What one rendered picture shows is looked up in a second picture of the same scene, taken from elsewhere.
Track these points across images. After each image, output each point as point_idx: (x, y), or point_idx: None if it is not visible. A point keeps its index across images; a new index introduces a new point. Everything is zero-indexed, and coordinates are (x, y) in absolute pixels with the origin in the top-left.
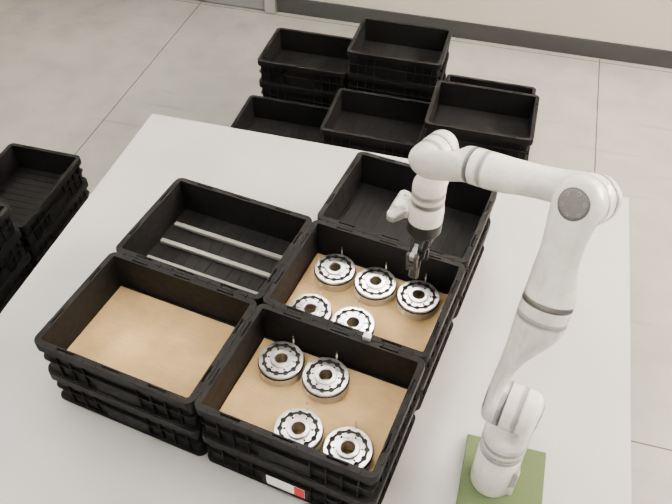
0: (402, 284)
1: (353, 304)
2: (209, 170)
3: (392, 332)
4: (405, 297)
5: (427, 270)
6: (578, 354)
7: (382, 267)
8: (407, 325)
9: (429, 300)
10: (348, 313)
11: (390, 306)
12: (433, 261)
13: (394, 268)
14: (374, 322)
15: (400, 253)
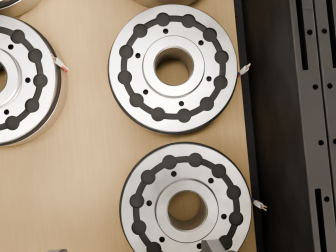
0: (230, 135)
1: (95, 44)
2: None
3: (55, 184)
4: (159, 177)
5: (282, 205)
6: None
7: (252, 58)
8: (98, 211)
9: (184, 249)
10: (18, 49)
11: (138, 139)
12: (306, 234)
13: (259, 93)
14: (31, 133)
15: (288, 98)
